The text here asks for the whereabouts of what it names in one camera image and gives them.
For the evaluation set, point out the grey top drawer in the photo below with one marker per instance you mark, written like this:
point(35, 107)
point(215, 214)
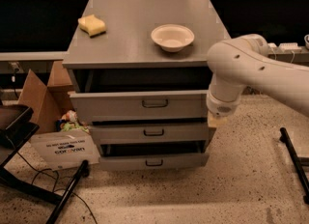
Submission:
point(134, 106)

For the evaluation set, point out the yellow sponge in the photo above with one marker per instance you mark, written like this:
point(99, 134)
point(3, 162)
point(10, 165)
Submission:
point(91, 25)

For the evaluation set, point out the grey drawer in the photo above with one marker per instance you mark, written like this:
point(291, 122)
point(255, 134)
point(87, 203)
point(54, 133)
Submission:
point(137, 134)
point(158, 161)
point(134, 106)

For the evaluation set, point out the grey bottom drawer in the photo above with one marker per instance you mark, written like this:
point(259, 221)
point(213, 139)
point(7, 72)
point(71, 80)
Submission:
point(158, 161)

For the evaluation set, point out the colourful items in box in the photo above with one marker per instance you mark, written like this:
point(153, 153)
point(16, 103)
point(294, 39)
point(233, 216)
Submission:
point(69, 121)

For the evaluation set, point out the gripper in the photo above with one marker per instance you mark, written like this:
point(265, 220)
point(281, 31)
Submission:
point(219, 106)

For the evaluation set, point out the black stand leg right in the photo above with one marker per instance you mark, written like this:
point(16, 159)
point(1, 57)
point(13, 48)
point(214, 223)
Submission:
point(298, 162)

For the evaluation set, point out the white power strip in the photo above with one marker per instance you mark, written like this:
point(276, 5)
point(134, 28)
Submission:
point(285, 47)

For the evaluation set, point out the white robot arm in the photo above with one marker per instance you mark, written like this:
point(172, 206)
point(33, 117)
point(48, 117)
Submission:
point(243, 62)

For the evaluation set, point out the black stand left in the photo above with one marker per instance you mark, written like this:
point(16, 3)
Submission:
point(16, 129)

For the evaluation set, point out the grey drawer cabinet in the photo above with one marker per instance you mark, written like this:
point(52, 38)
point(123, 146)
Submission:
point(125, 59)

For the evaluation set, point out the white paper bowl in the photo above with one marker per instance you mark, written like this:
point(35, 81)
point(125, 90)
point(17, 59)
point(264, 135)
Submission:
point(172, 37)

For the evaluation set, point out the brown cardboard box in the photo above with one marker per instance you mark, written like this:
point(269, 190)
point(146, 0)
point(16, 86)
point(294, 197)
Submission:
point(50, 101)

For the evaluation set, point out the grey middle drawer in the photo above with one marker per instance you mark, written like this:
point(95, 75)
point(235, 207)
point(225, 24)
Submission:
point(137, 134)

